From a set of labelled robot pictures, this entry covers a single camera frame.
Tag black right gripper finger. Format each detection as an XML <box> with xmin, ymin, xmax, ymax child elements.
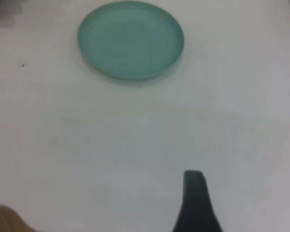
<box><xmin>172</xmin><ymin>170</ymin><xmax>223</xmax><ymax>232</ymax></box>

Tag green round plate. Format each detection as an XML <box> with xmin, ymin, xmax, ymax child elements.
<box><xmin>77</xmin><ymin>0</ymin><xmax>185</xmax><ymax>81</ymax></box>

